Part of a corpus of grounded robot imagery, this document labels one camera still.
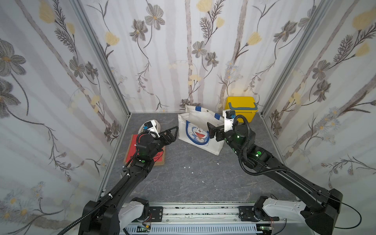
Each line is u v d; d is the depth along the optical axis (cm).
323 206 39
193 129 93
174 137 68
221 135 61
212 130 60
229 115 56
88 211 40
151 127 68
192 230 70
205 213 75
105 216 40
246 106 105
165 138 67
